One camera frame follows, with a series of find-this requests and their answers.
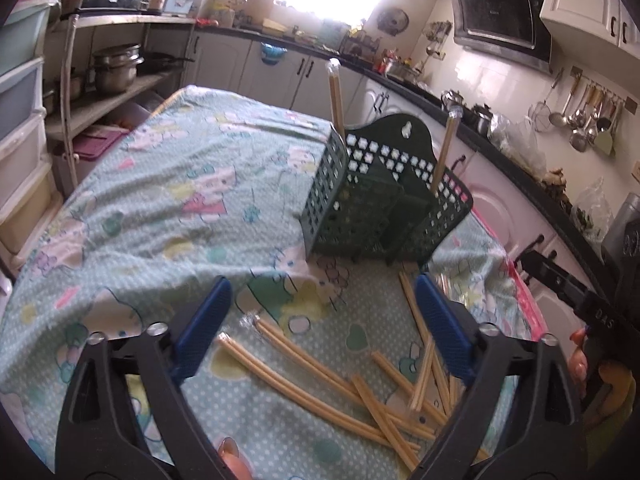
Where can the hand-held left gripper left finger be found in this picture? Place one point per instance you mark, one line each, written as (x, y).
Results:
(200, 330)

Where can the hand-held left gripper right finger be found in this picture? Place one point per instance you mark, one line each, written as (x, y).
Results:
(445, 330)

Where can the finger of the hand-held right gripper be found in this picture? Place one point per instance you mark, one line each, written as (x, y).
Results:
(555, 277)

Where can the pile of chopsticks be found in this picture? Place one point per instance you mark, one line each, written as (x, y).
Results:
(382, 417)

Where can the dark green plastic utensil basket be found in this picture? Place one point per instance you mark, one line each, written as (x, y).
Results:
(350, 220)

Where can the chopstick pair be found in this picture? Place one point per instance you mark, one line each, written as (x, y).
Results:
(335, 95)
(446, 150)

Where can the row of hanging kitchen utensils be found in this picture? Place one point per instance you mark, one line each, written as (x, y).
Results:
(585, 115)

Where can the person's right hand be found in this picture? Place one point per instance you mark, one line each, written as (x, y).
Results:
(612, 395)

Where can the plastic bag of greens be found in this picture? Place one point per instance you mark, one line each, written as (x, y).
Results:
(590, 210)

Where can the cartoon printed blanket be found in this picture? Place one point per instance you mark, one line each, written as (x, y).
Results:
(175, 220)

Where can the clear plastic bags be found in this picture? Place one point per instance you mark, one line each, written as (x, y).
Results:
(520, 142)

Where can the metal cup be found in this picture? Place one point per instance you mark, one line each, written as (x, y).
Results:
(482, 120)

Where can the metal kettle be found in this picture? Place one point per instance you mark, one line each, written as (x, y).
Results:
(452, 100)

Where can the pink lidded storage box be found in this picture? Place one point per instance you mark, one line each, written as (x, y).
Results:
(95, 145)

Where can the white shelf rack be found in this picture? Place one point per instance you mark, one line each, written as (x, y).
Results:
(100, 105)

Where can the black range hood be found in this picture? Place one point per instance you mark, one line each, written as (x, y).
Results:
(500, 15)

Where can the black frying pan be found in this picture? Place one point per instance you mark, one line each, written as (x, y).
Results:
(160, 62)

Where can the stacked metal pots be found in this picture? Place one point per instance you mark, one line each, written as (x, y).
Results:
(116, 72)

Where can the plastic drawer unit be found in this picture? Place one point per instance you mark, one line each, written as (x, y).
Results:
(22, 125)

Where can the blue bowl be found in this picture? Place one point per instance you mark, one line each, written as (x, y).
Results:
(272, 54)

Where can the pale blue storage box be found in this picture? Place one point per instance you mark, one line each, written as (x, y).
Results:
(179, 2)

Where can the white wall cabinet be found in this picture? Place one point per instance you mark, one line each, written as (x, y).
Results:
(585, 5)

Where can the round wall vent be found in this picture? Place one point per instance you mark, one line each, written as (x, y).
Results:
(392, 21)

